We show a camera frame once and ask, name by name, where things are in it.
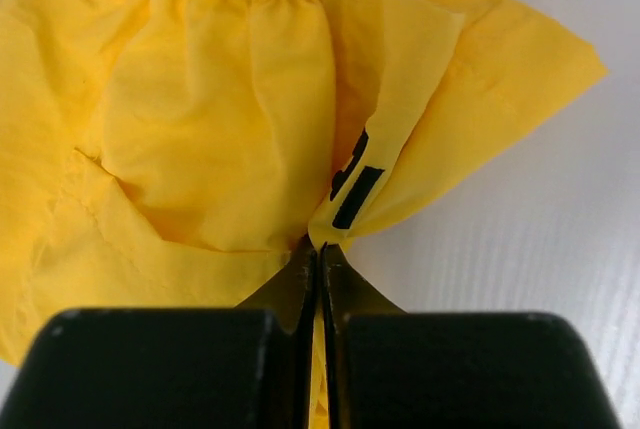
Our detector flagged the yellow shorts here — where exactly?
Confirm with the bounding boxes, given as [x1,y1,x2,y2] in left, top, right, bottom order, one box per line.
[1,0,606,428]

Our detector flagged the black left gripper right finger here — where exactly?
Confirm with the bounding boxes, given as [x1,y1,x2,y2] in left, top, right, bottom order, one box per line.
[319,245,619,428]

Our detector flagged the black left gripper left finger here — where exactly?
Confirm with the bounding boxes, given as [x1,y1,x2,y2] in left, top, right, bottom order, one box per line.
[1,241,317,428]

